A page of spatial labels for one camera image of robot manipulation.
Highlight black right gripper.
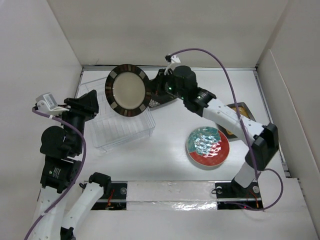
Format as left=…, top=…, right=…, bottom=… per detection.
left=145, top=68, right=187, bottom=101

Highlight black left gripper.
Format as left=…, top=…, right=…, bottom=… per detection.
left=55, top=88, right=100, bottom=153

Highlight round plate black checkered rim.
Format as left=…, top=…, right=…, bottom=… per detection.
left=104, top=63, right=152, bottom=118

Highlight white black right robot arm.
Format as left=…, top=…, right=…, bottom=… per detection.
left=149, top=65, right=279, bottom=197

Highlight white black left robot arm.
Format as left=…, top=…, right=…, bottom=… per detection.
left=24, top=90, right=114, bottom=240

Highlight clear plastic dish rack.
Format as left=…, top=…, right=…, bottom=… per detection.
left=78, top=77, right=156, bottom=152

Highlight black square floral plate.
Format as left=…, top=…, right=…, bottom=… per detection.
left=148, top=94, right=177, bottom=110

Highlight red teal round plate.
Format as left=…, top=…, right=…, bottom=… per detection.
left=185, top=126, right=230, bottom=170

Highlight square yellow plate dark rim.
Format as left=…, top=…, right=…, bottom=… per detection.
left=217, top=102, right=256, bottom=141

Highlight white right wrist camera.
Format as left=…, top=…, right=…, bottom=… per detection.
left=164, top=55, right=181, bottom=75

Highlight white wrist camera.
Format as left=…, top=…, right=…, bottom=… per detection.
left=164, top=55, right=181, bottom=75
left=35, top=92, right=68, bottom=115

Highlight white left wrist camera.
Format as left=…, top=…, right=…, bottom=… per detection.
left=35, top=92, right=68, bottom=115

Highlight aluminium frame rail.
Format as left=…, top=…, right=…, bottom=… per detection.
left=82, top=64, right=257, bottom=71

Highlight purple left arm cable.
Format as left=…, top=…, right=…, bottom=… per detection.
left=23, top=107, right=87, bottom=240

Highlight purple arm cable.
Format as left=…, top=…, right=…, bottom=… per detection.
left=169, top=48, right=285, bottom=212
left=23, top=107, right=87, bottom=240

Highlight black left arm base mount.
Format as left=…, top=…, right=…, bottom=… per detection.
left=91, top=181, right=128, bottom=211

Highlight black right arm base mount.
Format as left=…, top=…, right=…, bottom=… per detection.
left=211, top=181, right=264, bottom=210

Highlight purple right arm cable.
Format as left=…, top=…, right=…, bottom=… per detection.
left=169, top=48, right=285, bottom=212

